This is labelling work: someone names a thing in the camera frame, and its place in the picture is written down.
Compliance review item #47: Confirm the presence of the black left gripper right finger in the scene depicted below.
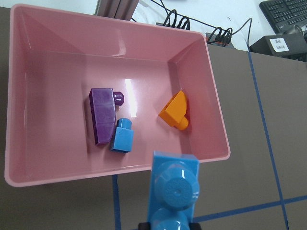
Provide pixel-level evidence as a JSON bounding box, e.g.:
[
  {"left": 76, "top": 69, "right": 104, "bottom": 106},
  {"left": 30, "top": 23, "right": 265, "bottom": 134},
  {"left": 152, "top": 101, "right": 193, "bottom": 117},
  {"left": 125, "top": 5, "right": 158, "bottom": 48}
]
[{"left": 189, "top": 222, "right": 201, "bottom": 230}]

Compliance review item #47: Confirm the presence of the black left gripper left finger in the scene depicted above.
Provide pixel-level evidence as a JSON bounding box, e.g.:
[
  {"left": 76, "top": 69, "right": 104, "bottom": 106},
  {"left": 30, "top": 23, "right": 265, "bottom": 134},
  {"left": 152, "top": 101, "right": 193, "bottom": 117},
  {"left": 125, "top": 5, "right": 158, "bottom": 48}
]
[{"left": 138, "top": 222, "right": 151, "bottom": 230}]

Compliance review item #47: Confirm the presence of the long blue toy block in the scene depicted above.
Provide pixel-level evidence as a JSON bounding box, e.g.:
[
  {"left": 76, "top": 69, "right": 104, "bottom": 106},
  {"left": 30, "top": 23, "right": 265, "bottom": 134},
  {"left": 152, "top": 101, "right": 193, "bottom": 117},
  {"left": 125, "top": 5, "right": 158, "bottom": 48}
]
[{"left": 147, "top": 151, "right": 200, "bottom": 230}]

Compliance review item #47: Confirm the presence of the small blue toy block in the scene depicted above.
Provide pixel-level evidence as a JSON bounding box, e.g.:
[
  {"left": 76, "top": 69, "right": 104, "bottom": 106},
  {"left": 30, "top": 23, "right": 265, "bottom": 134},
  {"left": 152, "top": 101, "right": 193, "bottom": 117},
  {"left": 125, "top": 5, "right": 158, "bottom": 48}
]
[{"left": 110, "top": 118, "right": 134, "bottom": 153}]

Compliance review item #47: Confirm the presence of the orange sloped toy block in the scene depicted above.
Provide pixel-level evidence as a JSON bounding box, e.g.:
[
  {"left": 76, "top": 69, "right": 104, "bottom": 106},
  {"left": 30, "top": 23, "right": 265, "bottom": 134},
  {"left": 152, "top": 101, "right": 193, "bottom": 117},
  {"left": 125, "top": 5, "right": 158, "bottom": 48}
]
[{"left": 159, "top": 91, "right": 189, "bottom": 130}]

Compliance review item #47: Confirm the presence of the purple sloped toy block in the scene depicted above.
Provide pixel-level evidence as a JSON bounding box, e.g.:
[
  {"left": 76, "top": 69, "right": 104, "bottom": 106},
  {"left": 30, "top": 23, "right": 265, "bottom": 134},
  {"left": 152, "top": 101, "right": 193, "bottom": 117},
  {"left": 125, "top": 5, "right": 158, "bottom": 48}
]
[{"left": 89, "top": 88, "right": 125, "bottom": 146}]

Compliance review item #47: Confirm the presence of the pink plastic box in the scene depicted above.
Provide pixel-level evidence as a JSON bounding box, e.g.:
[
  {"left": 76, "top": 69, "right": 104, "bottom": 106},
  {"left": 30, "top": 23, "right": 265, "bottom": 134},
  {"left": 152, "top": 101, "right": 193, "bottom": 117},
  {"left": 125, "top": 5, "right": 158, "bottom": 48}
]
[{"left": 4, "top": 4, "right": 230, "bottom": 187}]

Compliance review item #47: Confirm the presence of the black box with label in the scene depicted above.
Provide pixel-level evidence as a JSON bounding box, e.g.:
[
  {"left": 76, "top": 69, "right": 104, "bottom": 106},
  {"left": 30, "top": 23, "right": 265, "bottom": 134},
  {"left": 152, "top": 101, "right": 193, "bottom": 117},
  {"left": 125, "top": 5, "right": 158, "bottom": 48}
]
[{"left": 249, "top": 34, "right": 307, "bottom": 62}]

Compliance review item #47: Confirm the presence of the orange black usb hub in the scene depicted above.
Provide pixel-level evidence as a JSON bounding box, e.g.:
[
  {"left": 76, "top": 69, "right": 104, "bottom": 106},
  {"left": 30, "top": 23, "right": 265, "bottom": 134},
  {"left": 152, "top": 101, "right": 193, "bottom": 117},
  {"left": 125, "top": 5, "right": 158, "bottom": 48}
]
[{"left": 206, "top": 27, "right": 233, "bottom": 47}]

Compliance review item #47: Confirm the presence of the black keyboard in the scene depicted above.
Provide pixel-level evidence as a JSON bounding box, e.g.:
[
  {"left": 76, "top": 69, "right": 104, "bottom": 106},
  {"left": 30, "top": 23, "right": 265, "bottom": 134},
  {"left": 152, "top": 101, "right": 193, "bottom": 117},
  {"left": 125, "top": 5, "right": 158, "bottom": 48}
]
[{"left": 259, "top": 0, "right": 307, "bottom": 34}]

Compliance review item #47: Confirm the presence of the aluminium frame post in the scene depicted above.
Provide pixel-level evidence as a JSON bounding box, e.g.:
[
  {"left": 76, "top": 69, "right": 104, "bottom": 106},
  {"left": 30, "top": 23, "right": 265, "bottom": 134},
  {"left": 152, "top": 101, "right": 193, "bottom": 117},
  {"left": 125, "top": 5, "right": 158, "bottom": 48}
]
[{"left": 94, "top": 0, "right": 139, "bottom": 21}]

